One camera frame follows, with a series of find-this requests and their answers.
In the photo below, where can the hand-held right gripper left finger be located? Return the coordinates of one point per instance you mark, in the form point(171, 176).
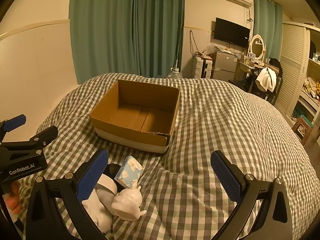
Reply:
point(92, 178)

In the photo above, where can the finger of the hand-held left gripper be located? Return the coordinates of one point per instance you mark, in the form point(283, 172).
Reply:
point(15, 123)
point(42, 136)

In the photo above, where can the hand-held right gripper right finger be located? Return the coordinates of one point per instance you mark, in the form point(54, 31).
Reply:
point(226, 177)

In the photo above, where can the black and white plush toy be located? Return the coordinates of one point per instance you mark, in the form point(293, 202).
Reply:
point(106, 183)

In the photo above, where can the blue floral tissue pack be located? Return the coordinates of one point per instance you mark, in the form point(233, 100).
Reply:
point(128, 171)

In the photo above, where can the white snail figurine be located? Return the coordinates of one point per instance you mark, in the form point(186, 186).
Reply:
point(127, 201)

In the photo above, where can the brown cardboard box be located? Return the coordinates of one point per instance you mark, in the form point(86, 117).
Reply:
point(140, 92)

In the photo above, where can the person's left hand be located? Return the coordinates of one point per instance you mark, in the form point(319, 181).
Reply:
point(13, 200)

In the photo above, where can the grey checked blanket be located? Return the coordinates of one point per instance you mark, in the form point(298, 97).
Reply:
point(212, 120)

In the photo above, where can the small wooden stool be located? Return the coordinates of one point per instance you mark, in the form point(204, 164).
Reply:
point(301, 130)

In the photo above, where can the white towel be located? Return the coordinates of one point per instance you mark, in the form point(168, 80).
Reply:
point(266, 80)

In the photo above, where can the small grey fridge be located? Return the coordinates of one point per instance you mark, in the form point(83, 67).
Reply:
point(225, 65)

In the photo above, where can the wooden dressing table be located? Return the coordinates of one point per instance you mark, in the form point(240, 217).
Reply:
point(243, 66)

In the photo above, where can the white suitcase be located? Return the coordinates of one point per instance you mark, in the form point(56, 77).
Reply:
point(201, 67)

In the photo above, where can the large clear water bottle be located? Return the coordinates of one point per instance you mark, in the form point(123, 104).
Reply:
point(175, 73)

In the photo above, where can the black chair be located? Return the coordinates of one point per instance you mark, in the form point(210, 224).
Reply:
point(276, 65)

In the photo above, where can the wide green curtain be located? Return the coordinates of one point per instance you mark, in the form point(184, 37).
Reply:
point(112, 30)

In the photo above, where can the white louvred wardrobe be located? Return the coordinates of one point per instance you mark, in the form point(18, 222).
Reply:
point(291, 67)

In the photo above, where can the clear plastic bag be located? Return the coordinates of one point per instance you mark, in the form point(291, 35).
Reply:
point(211, 49)

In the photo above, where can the white oval vanity mirror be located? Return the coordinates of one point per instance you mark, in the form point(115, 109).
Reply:
point(257, 46)

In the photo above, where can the white pole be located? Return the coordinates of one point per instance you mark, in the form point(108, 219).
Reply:
point(177, 50)

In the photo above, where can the narrow green curtain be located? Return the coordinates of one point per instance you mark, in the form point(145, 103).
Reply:
point(267, 25)

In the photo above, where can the small photo frame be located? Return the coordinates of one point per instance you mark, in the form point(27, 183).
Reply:
point(251, 56)

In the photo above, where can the black wall television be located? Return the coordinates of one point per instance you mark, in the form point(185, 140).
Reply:
point(231, 32)

